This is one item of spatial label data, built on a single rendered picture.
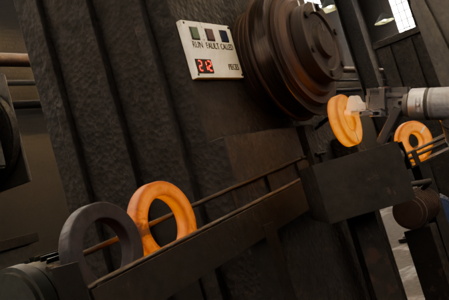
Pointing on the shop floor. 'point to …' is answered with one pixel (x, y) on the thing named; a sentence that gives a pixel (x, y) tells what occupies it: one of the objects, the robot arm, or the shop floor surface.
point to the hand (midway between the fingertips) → (343, 113)
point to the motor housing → (425, 242)
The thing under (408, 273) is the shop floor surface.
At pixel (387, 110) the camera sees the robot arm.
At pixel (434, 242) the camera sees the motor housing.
